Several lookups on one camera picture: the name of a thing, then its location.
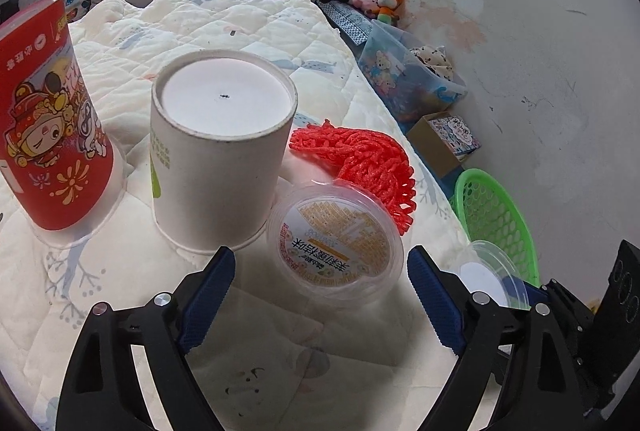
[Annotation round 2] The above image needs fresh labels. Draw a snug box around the white paper cup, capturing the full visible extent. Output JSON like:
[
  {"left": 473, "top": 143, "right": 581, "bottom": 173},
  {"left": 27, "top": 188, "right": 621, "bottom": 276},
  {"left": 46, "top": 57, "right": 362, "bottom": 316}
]
[{"left": 149, "top": 50, "right": 299, "bottom": 257}]

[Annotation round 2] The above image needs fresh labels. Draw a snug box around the clear plastic storage box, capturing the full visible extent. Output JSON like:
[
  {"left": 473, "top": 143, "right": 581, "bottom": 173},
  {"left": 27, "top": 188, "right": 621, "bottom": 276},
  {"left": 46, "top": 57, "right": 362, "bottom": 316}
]
[{"left": 357, "top": 20, "right": 469, "bottom": 124}]

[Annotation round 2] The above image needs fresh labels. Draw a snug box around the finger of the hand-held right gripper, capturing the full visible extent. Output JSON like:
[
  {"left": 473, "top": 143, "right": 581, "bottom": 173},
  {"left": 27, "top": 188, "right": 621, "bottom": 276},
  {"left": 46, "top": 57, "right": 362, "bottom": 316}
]
[{"left": 504, "top": 277, "right": 597, "bottom": 354}]

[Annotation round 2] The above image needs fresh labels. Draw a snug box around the cardboard box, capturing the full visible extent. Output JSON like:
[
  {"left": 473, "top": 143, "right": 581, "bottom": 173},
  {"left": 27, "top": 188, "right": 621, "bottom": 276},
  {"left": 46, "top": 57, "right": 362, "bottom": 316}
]
[{"left": 406, "top": 112, "right": 481, "bottom": 180}]

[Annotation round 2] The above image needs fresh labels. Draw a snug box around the red foam fruit net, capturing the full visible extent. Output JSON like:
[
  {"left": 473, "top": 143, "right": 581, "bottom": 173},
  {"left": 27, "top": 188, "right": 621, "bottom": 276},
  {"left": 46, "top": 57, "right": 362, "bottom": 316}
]
[{"left": 288, "top": 120, "right": 417, "bottom": 236}]

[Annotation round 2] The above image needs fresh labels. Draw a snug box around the spotted white cloth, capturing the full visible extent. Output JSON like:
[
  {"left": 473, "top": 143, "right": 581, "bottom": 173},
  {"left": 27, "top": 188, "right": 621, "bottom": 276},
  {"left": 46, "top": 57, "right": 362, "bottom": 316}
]
[{"left": 410, "top": 45, "right": 456, "bottom": 82}]

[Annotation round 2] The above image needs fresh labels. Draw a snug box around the clear pudding cup orange label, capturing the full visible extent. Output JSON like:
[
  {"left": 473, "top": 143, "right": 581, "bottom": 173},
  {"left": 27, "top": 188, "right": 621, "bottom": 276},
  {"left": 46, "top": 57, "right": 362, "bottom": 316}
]
[{"left": 266, "top": 183, "right": 406, "bottom": 308}]

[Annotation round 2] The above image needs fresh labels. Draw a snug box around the orange plush toy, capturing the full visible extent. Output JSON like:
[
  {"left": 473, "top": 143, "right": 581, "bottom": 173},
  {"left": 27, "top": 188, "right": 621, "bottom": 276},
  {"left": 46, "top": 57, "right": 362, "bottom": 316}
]
[{"left": 372, "top": 0, "right": 407, "bottom": 28}]

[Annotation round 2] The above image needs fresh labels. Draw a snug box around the white quilted table cover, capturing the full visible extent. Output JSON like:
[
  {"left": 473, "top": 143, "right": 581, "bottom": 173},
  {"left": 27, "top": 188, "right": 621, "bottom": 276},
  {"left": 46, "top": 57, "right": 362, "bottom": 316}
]
[{"left": 0, "top": 0, "right": 477, "bottom": 431}]

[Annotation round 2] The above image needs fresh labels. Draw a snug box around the blue patterned flat box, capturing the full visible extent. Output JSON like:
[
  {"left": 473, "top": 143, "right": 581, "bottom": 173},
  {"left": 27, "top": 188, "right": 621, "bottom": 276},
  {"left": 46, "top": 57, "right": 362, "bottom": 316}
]
[{"left": 320, "top": 1, "right": 382, "bottom": 48}]

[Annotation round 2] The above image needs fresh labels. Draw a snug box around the green plastic basket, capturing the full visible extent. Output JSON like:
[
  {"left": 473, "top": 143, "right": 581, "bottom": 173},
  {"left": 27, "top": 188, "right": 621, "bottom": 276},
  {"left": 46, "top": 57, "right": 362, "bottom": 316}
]
[{"left": 454, "top": 168, "right": 541, "bottom": 290}]

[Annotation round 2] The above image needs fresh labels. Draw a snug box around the clear plastic lid cup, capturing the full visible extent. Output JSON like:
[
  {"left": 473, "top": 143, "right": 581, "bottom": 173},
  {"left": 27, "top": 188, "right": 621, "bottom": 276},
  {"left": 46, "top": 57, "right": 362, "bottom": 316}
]
[{"left": 457, "top": 239, "right": 531, "bottom": 312}]

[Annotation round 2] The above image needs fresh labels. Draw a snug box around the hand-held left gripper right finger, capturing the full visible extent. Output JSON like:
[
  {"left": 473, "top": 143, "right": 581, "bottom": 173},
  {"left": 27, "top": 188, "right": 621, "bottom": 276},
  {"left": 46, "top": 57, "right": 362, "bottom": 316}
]
[{"left": 407, "top": 246, "right": 593, "bottom": 431}]

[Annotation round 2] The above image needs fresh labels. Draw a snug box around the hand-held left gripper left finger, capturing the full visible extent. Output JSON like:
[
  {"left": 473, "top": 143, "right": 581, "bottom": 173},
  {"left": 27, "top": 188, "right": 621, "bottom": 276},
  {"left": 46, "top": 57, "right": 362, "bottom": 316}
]
[{"left": 56, "top": 246, "right": 237, "bottom": 431}]

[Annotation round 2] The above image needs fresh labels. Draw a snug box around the red cartoon print paper cup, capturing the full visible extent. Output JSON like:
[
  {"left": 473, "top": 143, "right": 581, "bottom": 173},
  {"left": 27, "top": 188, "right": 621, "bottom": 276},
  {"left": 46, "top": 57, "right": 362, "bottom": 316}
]
[{"left": 0, "top": 0, "right": 127, "bottom": 248}]

